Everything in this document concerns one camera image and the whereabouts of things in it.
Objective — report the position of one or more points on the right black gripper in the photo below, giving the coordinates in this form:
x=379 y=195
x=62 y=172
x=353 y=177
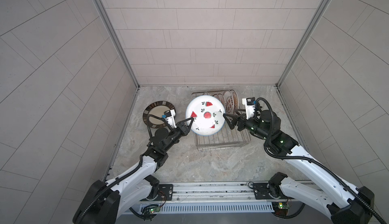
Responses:
x=235 y=117

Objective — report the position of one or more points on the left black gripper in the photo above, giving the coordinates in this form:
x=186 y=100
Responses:
x=180 y=129

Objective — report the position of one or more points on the white watermelon pattern plate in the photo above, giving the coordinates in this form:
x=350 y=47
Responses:
x=207 y=113

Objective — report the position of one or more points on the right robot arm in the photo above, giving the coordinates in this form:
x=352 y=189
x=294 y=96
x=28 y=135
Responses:
x=339 y=200

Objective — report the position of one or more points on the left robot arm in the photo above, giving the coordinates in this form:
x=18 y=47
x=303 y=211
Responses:
x=105 y=202

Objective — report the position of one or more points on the brown patterned plate rear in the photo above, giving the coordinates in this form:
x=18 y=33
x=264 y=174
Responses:
x=236 y=101

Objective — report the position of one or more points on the brown patterned plate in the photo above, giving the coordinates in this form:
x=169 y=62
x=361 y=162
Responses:
x=229 y=102
x=236 y=101

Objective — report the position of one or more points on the white plate red rim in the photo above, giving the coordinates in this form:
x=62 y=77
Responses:
x=221 y=98

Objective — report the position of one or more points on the right green circuit board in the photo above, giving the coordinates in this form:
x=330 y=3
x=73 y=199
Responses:
x=280 y=208

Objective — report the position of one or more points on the green circuit board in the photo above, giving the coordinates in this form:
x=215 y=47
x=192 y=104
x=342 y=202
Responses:
x=280 y=208
x=150 y=211

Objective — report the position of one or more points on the left green circuit board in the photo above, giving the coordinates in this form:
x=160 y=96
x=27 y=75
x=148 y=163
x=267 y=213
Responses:
x=150 y=211

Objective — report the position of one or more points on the metal wire dish rack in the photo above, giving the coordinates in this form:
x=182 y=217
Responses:
x=226 y=138

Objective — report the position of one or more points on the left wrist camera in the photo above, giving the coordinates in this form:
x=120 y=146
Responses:
x=169 y=118

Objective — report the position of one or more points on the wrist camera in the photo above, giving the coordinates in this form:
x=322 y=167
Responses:
x=250 y=107
x=169 y=118

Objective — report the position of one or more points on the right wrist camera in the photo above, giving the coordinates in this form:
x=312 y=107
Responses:
x=250 y=107

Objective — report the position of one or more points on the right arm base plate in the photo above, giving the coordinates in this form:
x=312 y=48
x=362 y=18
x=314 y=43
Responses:
x=265 y=191

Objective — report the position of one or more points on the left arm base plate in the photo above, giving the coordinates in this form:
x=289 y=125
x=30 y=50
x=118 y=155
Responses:
x=161 y=193

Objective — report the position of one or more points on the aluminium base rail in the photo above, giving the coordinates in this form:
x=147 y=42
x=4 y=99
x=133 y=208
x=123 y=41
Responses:
x=238 y=197

